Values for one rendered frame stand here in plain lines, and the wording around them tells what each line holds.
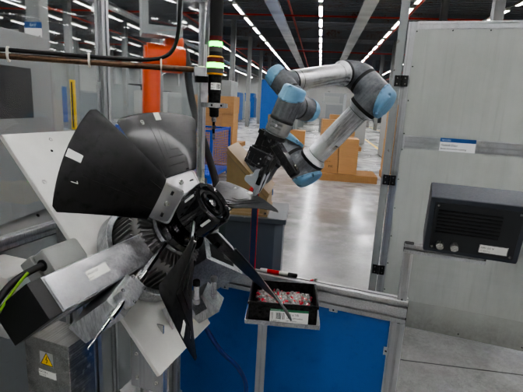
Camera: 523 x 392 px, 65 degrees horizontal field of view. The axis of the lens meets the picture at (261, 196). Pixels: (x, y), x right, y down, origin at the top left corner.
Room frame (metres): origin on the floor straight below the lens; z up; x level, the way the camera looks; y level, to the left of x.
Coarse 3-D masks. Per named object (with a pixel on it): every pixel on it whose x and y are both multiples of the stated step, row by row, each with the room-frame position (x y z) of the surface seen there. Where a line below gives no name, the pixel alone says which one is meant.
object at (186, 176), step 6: (180, 174) 1.07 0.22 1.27; (186, 174) 1.07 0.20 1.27; (192, 174) 1.07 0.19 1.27; (168, 180) 1.05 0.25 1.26; (174, 180) 1.05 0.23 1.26; (186, 180) 1.06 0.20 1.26; (192, 180) 1.06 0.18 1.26; (174, 186) 1.04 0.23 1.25; (180, 186) 1.04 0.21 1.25; (186, 186) 1.05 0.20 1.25; (192, 186) 1.05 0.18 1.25
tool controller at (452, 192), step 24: (432, 192) 1.21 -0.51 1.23; (456, 192) 1.20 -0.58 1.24; (480, 192) 1.19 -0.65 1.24; (504, 192) 1.19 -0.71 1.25; (432, 216) 1.19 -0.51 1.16; (456, 216) 1.16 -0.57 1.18; (480, 216) 1.14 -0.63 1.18; (504, 216) 1.12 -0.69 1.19; (432, 240) 1.21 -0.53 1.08; (456, 240) 1.18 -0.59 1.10; (480, 240) 1.16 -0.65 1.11; (504, 240) 1.13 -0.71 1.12
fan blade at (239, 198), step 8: (216, 184) 1.31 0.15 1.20; (224, 184) 1.32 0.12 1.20; (232, 184) 1.34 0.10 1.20; (224, 192) 1.25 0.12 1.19; (232, 192) 1.27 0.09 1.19; (240, 192) 1.28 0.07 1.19; (232, 200) 1.17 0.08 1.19; (240, 200) 1.19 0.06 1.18; (248, 200) 1.22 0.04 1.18; (256, 200) 1.26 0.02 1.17; (264, 200) 1.30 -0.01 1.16; (264, 208) 1.21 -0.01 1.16; (272, 208) 1.25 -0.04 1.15
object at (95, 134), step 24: (96, 120) 0.86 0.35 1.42; (72, 144) 0.80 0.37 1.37; (96, 144) 0.83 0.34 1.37; (120, 144) 0.88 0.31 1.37; (72, 168) 0.79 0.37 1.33; (96, 168) 0.82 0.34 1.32; (120, 168) 0.86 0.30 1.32; (144, 168) 0.90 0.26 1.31; (72, 192) 0.78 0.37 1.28; (96, 192) 0.82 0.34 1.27; (120, 192) 0.86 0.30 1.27; (144, 192) 0.90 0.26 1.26; (144, 216) 0.90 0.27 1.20
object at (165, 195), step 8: (168, 184) 0.94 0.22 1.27; (168, 192) 0.95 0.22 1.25; (176, 192) 0.96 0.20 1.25; (160, 200) 0.93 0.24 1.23; (168, 200) 0.95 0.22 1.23; (176, 200) 0.96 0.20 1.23; (160, 208) 0.94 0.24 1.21; (168, 208) 0.95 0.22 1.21; (176, 208) 0.96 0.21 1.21; (152, 216) 0.92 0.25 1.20; (160, 216) 0.94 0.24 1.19; (168, 216) 0.95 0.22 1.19
